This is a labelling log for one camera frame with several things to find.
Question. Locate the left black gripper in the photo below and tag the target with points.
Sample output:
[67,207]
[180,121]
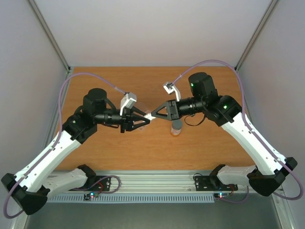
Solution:
[127,119]

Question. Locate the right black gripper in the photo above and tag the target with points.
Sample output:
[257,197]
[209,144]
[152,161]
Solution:
[172,111]

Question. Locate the orange pill bottle grey cap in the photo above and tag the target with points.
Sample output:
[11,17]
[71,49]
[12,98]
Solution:
[176,127]

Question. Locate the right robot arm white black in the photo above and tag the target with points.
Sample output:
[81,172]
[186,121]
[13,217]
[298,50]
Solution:
[270,169]

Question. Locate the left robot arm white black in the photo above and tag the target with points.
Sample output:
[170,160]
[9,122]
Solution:
[96,110]

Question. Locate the left small circuit board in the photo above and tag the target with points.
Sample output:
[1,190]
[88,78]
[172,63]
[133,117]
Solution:
[91,196]

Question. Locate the small circuit board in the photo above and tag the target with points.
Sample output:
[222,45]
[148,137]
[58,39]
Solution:
[91,196]
[222,195]

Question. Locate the right small circuit board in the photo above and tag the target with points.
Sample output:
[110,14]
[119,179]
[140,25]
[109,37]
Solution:
[222,195]

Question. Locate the aluminium front frame rail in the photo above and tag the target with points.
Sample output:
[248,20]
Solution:
[139,181]

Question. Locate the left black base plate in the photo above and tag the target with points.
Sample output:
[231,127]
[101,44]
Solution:
[98,183]

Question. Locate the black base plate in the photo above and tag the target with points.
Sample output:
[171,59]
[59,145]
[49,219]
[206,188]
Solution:
[207,183]
[98,183]

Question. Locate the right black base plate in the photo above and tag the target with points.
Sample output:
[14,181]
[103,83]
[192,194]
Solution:
[207,183]

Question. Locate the grey slotted cable duct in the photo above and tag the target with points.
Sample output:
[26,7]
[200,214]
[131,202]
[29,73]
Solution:
[133,198]

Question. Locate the left aluminium corner post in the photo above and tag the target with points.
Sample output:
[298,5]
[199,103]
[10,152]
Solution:
[38,14]

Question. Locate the aluminium corner post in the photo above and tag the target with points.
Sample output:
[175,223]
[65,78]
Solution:
[258,30]
[38,14]

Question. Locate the right aluminium corner post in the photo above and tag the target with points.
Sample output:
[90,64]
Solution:
[258,30]

